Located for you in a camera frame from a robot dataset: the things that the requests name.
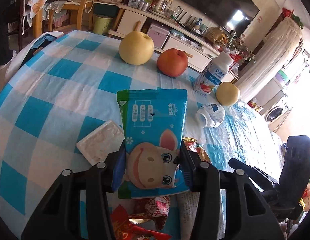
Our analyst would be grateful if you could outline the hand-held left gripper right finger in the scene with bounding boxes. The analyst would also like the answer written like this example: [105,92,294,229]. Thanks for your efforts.
[179,144,285,240]

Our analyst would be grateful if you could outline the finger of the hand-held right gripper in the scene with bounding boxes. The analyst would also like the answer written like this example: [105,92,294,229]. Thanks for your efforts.
[259,190,293,214]
[228,157,280,192]

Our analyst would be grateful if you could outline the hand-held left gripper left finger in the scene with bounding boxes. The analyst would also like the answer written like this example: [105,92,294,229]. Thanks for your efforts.
[21,150,126,240]

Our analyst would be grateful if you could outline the red snack packet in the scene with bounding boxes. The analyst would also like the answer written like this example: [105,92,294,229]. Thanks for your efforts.
[182,137,212,167]

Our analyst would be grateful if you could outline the white milk carton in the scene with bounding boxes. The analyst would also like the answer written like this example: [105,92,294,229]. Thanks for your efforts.
[176,191,202,240]

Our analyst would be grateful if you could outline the dark red candy packet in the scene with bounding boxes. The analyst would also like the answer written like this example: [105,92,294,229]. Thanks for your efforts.
[128,196,170,230]

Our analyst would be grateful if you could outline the red cartoon candy packet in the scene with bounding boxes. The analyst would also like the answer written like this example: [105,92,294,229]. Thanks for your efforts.
[110,204,172,240]

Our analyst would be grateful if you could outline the crushed white plastic bottle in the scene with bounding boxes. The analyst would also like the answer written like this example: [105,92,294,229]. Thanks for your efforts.
[195,103,226,128]

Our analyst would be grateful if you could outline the blue cartoon print packet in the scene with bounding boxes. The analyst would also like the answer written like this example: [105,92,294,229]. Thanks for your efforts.
[116,89,190,200]

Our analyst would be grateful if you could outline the white washing machine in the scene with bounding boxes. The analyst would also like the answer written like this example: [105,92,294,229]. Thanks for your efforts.
[264,97,290,123]

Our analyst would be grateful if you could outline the yellow pear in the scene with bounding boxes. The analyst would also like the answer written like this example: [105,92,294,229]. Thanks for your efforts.
[118,31,154,65]
[216,82,241,106]

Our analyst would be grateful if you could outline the white blue yogurt drink bottle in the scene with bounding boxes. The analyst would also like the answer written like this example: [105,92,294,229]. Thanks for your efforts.
[193,51,234,98]

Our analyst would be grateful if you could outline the blue white checked tablecloth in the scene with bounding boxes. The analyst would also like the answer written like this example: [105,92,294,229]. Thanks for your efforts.
[0,29,285,240]

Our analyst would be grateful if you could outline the red apple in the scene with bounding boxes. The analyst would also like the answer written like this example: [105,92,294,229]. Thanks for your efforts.
[157,48,189,77]

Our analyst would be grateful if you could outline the white low cabinet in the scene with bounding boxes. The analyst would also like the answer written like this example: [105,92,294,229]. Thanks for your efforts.
[108,2,239,80]

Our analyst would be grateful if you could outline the cream curtain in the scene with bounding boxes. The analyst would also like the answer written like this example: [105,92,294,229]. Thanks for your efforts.
[235,17,303,103]

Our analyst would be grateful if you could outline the artificial flower bouquet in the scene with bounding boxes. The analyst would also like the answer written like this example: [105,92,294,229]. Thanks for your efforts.
[226,30,255,63]

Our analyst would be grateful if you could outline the gold ornament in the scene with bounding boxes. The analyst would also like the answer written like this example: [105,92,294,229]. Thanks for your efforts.
[204,27,227,44]

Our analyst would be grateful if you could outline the pink storage box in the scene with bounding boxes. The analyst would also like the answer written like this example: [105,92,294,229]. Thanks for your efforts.
[146,22,170,49]

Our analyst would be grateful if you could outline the yellow green bucket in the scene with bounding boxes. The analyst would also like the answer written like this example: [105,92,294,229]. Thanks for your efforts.
[93,14,113,35]

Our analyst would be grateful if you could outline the white and blue bag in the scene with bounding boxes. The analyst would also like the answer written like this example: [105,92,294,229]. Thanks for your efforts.
[5,31,64,80]

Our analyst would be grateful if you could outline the clear water bottle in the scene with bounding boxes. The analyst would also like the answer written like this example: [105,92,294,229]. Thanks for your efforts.
[170,6,182,20]

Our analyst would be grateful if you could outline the glass kettle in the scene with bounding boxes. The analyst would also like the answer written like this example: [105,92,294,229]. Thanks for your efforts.
[151,0,173,14]

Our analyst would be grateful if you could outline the black television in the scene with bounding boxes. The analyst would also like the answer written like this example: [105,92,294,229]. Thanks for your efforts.
[165,0,260,37]

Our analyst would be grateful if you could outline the light wooden chair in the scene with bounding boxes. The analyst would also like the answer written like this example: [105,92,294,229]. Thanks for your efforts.
[35,0,100,38]

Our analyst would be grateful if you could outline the orange print white cloth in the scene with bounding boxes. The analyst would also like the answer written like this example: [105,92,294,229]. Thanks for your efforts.
[27,0,53,27]

